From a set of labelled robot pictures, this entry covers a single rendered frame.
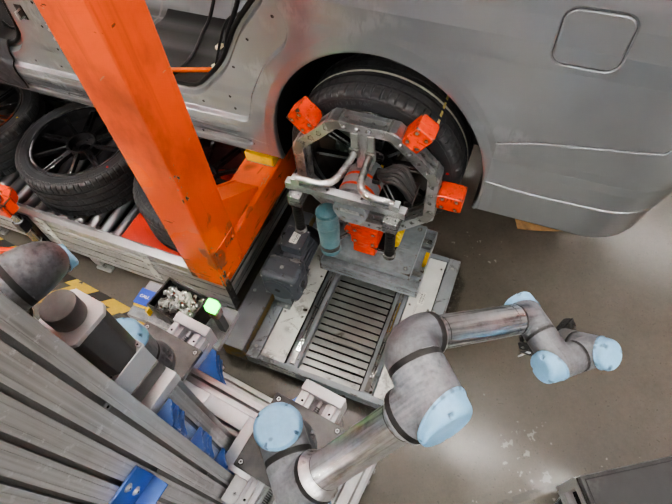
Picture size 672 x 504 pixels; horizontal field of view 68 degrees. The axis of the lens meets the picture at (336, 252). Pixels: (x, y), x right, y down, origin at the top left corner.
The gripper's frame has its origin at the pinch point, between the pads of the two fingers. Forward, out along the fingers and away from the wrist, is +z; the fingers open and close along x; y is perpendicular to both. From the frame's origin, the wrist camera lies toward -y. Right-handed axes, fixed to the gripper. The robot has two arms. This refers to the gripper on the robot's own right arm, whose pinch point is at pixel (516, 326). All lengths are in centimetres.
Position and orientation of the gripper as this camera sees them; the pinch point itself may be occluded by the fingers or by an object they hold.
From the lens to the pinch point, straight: 158.4
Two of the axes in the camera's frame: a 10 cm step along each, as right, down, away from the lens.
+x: 2.5, 9.6, 1.1
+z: -3.2, -0.2, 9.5
